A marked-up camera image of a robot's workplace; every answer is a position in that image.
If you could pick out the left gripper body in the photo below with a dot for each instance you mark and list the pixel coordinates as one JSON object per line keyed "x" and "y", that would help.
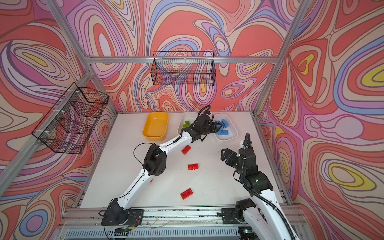
{"x": 209, "y": 129}

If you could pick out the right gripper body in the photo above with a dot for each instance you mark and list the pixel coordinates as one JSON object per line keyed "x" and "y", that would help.
{"x": 240, "y": 169}

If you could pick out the blue lego brick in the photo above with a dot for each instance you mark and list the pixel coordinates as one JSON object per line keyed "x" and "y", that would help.
{"x": 223, "y": 133}
{"x": 224, "y": 123}

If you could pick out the green lego brick bottom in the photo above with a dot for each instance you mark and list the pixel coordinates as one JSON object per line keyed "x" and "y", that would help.
{"x": 186, "y": 124}

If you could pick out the red lego brick top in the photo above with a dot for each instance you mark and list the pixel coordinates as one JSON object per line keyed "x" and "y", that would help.
{"x": 186, "y": 149}

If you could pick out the red lego brick bottom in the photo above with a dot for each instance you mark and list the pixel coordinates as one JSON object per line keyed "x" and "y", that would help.
{"x": 187, "y": 193}

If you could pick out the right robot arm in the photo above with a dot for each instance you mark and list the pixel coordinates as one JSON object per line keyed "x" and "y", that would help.
{"x": 261, "y": 211}

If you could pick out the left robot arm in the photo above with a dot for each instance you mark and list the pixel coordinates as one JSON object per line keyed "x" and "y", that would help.
{"x": 154, "y": 164}

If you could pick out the right white plastic container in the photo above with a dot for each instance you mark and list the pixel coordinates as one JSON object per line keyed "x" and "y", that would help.
{"x": 233, "y": 133}

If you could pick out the white plastic container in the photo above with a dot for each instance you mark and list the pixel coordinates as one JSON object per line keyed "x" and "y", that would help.
{"x": 187, "y": 116}
{"x": 233, "y": 133}

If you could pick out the middle white plastic container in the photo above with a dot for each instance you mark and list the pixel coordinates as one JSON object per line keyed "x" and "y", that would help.
{"x": 187, "y": 116}

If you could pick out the red lego brick on side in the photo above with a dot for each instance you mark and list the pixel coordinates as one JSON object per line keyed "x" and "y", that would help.
{"x": 192, "y": 167}

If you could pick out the yellow plastic container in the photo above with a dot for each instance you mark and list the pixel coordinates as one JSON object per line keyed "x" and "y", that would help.
{"x": 156, "y": 125}

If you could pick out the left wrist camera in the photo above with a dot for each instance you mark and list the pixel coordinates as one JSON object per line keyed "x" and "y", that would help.
{"x": 206, "y": 116}

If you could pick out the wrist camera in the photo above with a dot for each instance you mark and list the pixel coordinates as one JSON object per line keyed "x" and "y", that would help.
{"x": 206, "y": 116}
{"x": 242, "y": 152}

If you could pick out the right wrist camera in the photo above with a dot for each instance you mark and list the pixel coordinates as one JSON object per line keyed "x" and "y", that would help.
{"x": 242, "y": 152}

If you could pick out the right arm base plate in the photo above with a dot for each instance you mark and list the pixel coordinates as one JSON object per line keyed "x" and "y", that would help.
{"x": 232, "y": 216}

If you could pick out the back black wire basket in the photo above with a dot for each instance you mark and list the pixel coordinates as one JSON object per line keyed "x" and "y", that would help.
{"x": 183, "y": 68}

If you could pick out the black wire basket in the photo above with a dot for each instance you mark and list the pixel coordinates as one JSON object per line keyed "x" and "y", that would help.
{"x": 73, "y": 121}
{"x": 183, "y": 68}

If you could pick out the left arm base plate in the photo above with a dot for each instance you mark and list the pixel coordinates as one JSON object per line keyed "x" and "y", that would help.
{"x": 131, "y": 217}

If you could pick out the left black wire basket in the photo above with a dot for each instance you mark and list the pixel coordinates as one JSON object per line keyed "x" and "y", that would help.
{"x": 73, "y": 121}

